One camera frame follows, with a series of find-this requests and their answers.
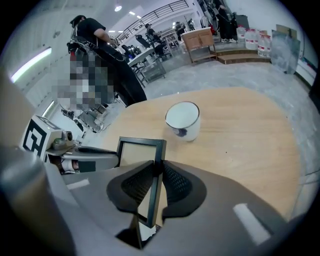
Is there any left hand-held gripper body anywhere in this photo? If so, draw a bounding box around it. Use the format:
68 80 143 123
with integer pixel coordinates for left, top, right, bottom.
21 114 65 174

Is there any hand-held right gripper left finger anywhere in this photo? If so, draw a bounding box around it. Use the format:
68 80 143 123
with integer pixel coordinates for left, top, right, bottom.
44 159 156 256

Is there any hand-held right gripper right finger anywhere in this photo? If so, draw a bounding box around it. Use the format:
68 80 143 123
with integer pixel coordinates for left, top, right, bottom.
146 159 289 256

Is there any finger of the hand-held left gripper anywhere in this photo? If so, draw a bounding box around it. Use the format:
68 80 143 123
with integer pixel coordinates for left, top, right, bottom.
74 146 119 155
63 152 121 174

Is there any brown picture frame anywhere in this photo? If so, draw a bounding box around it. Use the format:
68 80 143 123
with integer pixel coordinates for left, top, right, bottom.
115 136 168 251

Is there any wooden coffee table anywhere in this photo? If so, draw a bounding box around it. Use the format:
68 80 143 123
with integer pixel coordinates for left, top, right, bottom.
100 86 302 222

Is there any long white tube light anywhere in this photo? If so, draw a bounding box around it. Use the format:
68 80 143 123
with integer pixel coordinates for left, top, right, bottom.
9 46 53 84
41 99 56 118

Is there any white mug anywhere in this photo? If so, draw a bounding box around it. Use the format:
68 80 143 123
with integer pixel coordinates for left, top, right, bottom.
164 100 202 143

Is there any white office desk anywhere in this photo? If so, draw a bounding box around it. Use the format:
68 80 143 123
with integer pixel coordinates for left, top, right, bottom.
126 46 168 88

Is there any wooden cabinet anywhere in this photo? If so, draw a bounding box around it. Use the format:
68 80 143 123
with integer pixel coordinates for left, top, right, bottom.
180 26 219 65

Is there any black balcony railing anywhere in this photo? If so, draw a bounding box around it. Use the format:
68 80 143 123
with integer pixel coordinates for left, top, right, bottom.
116 0 192 44

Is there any wooden platform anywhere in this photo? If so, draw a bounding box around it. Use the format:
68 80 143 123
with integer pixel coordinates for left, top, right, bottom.
215 48 273 66

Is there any blue painting canvas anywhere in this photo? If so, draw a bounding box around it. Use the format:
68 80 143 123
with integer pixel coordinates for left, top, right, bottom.
270 29 301 75

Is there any row of clear water jugs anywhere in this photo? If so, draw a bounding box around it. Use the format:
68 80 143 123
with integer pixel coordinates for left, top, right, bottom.
235 24 273 58

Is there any brown board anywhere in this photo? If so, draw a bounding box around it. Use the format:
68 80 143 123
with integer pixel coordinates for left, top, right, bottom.
275 23 299 38

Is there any grey gripper-mounted camera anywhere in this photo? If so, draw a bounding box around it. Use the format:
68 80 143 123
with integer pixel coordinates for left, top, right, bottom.
51 130 75 151

